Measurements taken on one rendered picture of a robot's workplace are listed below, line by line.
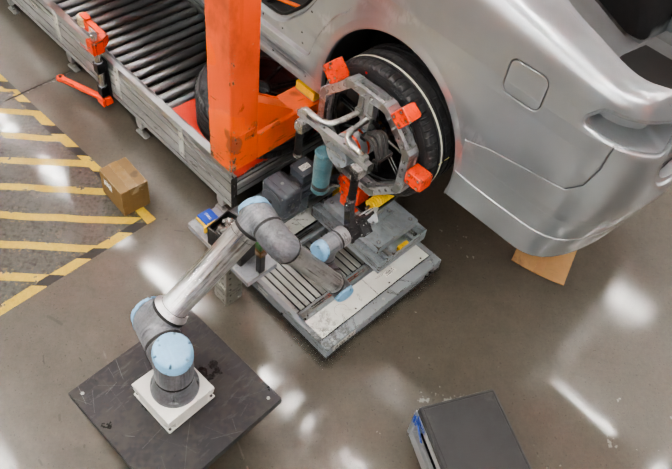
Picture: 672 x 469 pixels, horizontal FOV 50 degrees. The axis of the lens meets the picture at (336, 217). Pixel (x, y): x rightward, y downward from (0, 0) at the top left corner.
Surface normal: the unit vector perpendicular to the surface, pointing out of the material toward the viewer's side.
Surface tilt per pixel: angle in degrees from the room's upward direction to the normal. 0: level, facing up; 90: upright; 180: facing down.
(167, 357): 5
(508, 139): 90
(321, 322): 0
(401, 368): 0
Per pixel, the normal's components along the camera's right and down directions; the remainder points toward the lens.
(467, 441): 0.11, -0.64
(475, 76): -0.72, 0.48
